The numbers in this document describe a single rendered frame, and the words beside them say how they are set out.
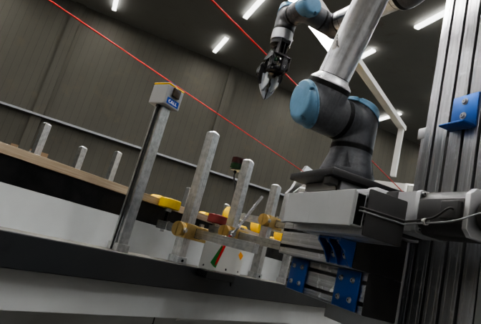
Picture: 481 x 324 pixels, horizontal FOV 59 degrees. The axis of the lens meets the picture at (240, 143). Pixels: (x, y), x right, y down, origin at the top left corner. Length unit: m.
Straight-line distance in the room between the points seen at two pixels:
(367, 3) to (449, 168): 0.45
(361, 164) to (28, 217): 0.94
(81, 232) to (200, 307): 0.51
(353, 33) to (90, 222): 0.99
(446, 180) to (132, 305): 0.95
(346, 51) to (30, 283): 0.97
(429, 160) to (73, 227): 1.06
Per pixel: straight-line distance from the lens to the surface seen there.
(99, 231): 1.52
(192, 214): 1.48
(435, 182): 1.15
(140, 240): 1.64
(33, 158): 1.35
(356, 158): 1.16
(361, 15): 1.17
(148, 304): 1.47
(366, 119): 1.21
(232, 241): 1.41
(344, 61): 1.15
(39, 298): 1.23
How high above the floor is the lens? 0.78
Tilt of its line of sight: 14 degrees up
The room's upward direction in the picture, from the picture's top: 15 degrees clockwise
